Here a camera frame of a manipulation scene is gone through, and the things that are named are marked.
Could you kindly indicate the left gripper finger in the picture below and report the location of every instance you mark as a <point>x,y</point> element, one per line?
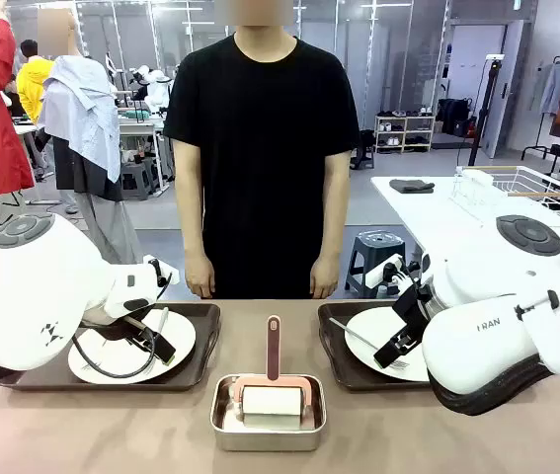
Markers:
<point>167,348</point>
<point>157,354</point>

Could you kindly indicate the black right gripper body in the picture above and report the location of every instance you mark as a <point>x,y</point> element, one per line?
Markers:
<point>410,303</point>

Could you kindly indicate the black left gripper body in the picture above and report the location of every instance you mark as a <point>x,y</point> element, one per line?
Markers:
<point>134,330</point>

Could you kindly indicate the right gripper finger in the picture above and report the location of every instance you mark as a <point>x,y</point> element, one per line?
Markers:
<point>389,348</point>
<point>405,345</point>

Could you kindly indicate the round white plate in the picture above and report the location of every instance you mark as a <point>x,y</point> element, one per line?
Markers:
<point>358,340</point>
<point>181,331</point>

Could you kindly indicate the silver table knife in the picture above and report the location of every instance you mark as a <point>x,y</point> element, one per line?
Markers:
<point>162,320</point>

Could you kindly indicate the dark brown serving tray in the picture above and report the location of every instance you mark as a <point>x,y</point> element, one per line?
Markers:
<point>200,345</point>
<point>334,355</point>

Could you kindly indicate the silver fork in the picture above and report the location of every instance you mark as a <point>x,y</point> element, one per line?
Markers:
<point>353,335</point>

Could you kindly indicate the pink lint roller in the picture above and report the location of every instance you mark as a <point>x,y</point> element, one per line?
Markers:
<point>273,345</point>

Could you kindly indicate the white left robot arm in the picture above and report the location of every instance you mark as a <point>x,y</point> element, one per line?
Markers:
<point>37,276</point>

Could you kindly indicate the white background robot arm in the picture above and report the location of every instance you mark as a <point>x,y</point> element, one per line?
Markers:
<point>153,89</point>

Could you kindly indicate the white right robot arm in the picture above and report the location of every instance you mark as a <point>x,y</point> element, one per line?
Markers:
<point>482,345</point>

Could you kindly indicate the person's right forearm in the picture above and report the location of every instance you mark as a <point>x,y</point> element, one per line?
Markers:
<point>194,227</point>

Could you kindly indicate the person's left forearm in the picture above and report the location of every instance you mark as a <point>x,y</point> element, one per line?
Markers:
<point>331,227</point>

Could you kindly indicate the person's right hand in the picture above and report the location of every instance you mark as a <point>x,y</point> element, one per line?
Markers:
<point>200,276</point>

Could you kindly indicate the person's left hand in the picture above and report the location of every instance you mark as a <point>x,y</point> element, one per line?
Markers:
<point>325,276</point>

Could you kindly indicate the grey plastic step stool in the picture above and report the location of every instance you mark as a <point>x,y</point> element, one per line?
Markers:
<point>363,266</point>

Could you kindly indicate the white side table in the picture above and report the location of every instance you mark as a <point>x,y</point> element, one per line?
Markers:
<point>423,217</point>

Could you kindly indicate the dark grey folded cloth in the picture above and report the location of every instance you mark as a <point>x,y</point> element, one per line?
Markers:
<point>412,186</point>

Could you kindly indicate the rectangular metal tin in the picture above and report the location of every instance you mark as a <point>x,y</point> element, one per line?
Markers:
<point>264,442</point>

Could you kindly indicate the white cutlery holder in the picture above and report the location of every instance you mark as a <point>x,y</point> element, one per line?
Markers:
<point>477,176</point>

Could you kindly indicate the grey background stool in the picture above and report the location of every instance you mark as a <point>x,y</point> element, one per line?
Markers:
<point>137,180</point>

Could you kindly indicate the white shoe rack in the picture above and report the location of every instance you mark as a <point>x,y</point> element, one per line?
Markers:
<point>403,131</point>

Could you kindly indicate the black bag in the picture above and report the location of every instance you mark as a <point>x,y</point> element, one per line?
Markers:
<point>452,116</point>

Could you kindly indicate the white background desk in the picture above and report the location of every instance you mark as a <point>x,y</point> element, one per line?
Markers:
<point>138,129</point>

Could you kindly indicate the black clothes rack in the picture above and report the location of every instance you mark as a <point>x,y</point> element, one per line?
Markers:
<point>536,138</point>

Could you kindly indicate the person in black t-shirt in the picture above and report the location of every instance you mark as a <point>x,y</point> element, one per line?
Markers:
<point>260,148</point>

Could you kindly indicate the mannequin with pale blue shirt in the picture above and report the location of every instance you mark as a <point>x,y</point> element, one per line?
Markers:
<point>82,113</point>

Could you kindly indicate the grey hanging shirt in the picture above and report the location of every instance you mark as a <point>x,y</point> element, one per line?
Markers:
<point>548,86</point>

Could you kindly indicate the person in yellow hoodie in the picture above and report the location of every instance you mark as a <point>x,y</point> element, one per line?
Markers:
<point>32,84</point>

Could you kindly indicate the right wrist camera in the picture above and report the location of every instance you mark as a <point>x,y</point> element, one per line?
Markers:
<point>383,274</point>

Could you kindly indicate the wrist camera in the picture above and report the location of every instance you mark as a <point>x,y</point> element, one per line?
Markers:
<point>163,271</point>
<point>383,274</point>

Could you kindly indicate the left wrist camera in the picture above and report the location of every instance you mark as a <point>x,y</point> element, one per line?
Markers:
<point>163,271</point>

